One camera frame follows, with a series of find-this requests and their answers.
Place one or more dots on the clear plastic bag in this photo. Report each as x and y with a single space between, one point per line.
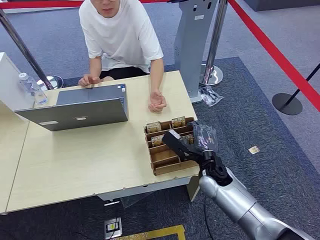
211 96

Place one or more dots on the white desk frame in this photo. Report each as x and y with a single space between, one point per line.
149 188

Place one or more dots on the small card on floor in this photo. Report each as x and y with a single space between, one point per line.
254 150

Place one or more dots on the clear plastic water bottle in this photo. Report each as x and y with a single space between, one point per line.
33 89

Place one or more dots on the grey laptop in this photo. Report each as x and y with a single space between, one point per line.
75 116

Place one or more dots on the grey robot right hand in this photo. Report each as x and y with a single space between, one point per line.
205 139

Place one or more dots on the black stanchion with round base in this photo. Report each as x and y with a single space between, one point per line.
287 104

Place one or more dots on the chrome stanchion post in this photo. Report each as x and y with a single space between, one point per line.
215 39
23 48

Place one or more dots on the person's right hand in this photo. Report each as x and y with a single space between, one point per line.
88 80

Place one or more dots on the metal floor socket box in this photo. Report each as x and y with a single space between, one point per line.
112 228

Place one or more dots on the person's left forearm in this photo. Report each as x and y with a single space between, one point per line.
157 74

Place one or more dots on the white box device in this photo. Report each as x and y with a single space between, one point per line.
10 86

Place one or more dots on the red barrier belt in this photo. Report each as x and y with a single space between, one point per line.
275 53
37 4

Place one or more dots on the yellow floor tape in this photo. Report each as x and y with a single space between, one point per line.
155 233

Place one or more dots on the dark blue floor mat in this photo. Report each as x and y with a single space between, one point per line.
250 116

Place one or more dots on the dark grey platform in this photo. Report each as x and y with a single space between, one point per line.
282 4

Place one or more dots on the wooden compartment card tray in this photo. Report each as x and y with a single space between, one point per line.
162 159

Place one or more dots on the person's left hand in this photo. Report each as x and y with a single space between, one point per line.
157 101

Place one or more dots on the brown patterned card stack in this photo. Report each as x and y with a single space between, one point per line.
178 122
153 127
157 140

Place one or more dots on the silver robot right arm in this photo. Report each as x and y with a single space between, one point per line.
240 202

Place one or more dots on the grey kiosk stand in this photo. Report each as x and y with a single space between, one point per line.
189 49

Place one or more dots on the person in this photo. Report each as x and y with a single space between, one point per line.
120 33

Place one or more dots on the person's right forearm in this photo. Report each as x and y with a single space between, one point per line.
95 68

